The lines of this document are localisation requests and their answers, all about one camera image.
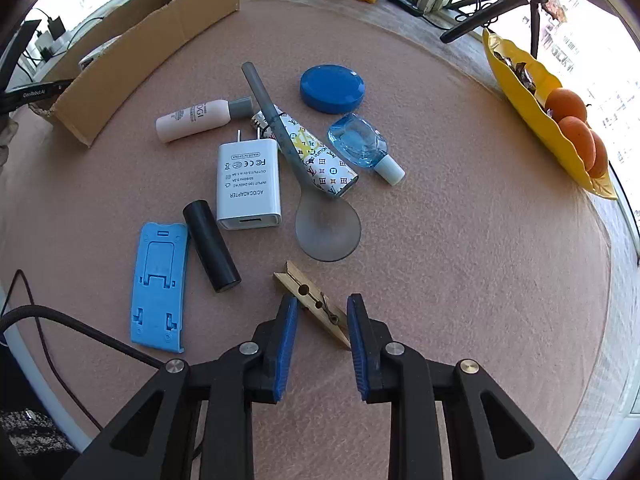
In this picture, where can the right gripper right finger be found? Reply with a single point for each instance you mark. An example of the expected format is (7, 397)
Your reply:
(374, 353)

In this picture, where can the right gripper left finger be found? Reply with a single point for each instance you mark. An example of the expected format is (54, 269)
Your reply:
(267, 375)

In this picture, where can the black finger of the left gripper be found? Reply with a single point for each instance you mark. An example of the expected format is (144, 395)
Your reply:
(19, 96)

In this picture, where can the wooden clothespin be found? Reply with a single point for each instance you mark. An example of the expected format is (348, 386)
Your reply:
(311, 298)

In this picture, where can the brown cardboard box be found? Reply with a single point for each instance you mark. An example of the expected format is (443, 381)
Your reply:
(150, 32)

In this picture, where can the white round plug-in device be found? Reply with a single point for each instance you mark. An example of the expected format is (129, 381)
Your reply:
(95, 53)

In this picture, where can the white power strip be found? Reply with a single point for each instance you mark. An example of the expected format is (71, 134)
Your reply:
(47, 47)

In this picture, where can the black charger plug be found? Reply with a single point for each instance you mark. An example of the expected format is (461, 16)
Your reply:
(56, 28)

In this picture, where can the black cylinder tube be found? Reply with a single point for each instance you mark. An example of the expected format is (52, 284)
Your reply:
(210, 246)

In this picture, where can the blue phone stand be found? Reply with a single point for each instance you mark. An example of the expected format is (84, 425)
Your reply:
(156, 312)

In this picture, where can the translucent grey plastic spoon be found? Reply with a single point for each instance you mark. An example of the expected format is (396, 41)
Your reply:
(327, 228)

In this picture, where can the white cosmetic bottle grey cap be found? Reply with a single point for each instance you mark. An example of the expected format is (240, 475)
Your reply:
(202, 117)

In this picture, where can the white AC adapter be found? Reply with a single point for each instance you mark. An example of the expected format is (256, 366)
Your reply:
(248, 184)

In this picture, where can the patterned white lighter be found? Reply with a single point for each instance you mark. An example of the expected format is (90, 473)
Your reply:
(328, 171)

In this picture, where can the blue clear small bottle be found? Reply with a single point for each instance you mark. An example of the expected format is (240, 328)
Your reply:
(362, 145)

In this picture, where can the blue round lid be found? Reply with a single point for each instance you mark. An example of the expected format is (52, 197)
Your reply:
(332, 89)

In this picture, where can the orange fruit right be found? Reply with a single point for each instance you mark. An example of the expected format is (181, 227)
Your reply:
(600, 165)

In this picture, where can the orange fruit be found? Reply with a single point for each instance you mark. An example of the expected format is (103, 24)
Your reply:
(600, 165)
(575, 130)
(561, 103)

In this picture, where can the orange fruit lower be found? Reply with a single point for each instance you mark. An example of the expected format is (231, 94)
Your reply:
(575, 130)

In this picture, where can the orange fruit upper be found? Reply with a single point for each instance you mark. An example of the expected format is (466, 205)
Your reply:
(561, 103)

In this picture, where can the yellow fruit bowl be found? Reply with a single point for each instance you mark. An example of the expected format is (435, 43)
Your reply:
(529, 107)

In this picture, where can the wrapped candies pile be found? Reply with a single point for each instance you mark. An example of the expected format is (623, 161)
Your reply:
(520, 71)

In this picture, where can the black tripod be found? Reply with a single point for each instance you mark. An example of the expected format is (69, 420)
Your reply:
(487, 11)

